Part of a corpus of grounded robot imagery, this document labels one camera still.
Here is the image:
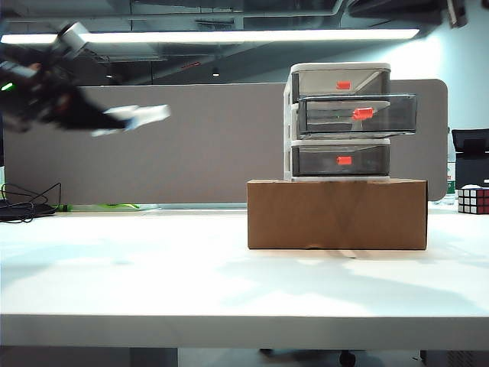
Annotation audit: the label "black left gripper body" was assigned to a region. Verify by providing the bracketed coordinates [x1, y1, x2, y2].
[15, 76, 83, 129]

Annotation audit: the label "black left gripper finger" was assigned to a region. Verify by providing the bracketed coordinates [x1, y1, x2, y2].
[63, 91, 129, 132]

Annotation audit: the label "white cleaner bottle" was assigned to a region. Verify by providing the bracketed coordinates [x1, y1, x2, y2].
[91, 103, 172, 138]

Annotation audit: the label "smoky drawer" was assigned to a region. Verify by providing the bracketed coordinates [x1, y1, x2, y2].
[291, 144, 391, 177]
[291, 69, 390, 104]
[296, 94, 418, 139]

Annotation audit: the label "smoky drawer under cabinet lid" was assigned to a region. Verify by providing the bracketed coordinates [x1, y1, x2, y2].
[291, 69, 390, 104]

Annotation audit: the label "smoky drawer at cabinet base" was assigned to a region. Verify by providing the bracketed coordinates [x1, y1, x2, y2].
[291, 144, 391, 177]

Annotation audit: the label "clear bottle green label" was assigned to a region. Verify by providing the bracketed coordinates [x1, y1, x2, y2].
[444, 128, 458, 207]

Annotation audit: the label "brown desk partition panel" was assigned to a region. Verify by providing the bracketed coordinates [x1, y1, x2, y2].
[2, 79, 449, 206]

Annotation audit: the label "long ceiling light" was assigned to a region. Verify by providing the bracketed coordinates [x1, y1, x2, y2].
[0, 28, 421, 45]

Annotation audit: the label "brown cardboard box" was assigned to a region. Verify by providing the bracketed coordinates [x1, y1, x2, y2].
[247, 178, 429, 251]

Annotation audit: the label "Rubik's cube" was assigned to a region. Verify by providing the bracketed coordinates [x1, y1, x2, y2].
[457, 186, 489, 215]

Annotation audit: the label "black tangled cables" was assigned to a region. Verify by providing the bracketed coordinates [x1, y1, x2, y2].
[0, 182, 62, 225]

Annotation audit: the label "white plastic drawer cabinet frame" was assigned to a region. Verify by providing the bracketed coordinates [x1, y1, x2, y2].
[282, 62, 392, 183]

